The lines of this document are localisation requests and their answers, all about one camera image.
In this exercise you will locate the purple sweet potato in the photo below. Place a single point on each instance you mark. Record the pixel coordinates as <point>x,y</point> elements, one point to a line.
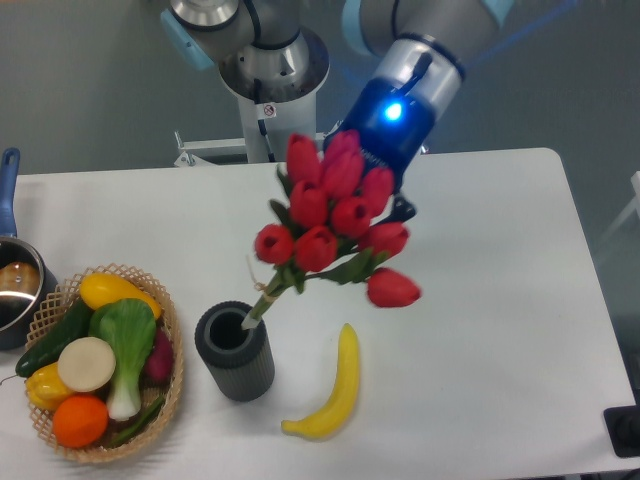
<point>159,364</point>

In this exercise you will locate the dark grey ribbed vase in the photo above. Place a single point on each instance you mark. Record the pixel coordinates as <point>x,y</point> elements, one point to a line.
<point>239,360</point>

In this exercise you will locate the black device at table edge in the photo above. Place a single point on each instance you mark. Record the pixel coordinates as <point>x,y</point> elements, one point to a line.
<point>623,428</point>

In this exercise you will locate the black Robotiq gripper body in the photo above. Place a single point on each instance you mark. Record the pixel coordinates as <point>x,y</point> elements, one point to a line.
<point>391,122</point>

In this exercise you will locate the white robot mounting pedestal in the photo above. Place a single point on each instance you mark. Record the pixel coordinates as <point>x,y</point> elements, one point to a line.
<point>262,144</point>

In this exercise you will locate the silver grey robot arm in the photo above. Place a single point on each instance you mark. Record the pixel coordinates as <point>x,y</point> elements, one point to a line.
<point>275,66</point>

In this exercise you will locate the dark green cucumber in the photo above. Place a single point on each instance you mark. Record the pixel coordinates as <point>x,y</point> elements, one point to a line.
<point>72,326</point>

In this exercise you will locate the red tulip bouquet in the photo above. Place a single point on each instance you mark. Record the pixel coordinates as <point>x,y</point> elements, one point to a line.
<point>332,227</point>

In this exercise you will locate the yellow squash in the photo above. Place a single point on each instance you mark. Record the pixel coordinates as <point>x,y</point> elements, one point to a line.
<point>100,289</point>

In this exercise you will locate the orange fruit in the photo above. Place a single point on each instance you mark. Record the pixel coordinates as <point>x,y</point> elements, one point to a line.
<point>80,420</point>

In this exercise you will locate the woven wicker basket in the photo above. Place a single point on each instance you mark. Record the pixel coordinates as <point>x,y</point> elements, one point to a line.
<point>52,310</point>

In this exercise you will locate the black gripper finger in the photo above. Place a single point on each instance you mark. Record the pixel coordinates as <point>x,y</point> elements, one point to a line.
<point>402,209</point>

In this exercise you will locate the yellow bell pepper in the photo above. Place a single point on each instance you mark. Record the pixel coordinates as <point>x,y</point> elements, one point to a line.
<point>46,390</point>

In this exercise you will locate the yellow banana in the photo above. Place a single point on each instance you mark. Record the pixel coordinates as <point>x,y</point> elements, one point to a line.
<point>336,411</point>

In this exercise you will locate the green bean pod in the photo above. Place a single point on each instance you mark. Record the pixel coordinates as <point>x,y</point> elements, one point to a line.
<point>145,417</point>

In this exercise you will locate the blue handled saucepan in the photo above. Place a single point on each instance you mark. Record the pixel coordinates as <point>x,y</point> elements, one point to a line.
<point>25,279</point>

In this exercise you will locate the white frame at right edge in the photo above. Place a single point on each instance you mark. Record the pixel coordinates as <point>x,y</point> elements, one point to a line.
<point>626,220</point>

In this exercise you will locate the green bok choy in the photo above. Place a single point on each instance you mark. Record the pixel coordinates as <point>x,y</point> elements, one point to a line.
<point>128,326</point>

